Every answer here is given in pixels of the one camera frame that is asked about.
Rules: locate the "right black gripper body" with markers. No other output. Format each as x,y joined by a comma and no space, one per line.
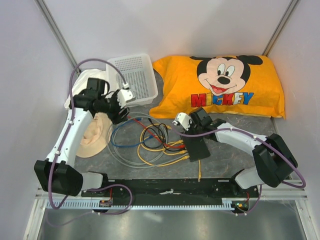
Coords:
195,128

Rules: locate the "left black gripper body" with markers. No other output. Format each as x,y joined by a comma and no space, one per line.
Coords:
114,107

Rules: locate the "black network switch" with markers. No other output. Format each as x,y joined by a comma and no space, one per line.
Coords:
196,148

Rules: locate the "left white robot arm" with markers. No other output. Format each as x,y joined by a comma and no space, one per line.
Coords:
56,173

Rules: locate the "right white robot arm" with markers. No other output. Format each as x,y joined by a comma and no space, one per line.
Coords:
273,160

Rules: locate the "beige hat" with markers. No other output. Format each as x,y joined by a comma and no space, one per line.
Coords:
95,137

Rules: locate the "white cloth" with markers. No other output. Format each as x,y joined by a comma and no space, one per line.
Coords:
82,80

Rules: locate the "white plastic basket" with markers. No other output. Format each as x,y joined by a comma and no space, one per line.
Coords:
137,70

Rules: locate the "orange Mickey pillow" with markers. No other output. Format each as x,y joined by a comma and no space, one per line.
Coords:
233,84

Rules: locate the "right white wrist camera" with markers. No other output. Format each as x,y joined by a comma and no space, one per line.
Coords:
182,120

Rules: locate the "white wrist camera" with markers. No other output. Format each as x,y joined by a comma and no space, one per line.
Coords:
125,95
182,120

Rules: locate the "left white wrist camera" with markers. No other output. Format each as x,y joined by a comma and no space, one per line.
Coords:
125,95

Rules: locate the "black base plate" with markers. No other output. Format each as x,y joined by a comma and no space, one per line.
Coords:
183,191

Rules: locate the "slotted cable duct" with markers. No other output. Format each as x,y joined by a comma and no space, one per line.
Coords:
96,204

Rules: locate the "aluminium rail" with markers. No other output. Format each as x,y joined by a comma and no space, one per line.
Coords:
121,193

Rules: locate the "left aluminium frame post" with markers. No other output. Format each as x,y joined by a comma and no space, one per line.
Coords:
49,18

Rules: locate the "aluminium frame post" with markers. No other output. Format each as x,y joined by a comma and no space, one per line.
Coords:
49,18
289,11

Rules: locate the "right aluminium frame post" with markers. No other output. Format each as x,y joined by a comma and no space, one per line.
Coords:
289,11

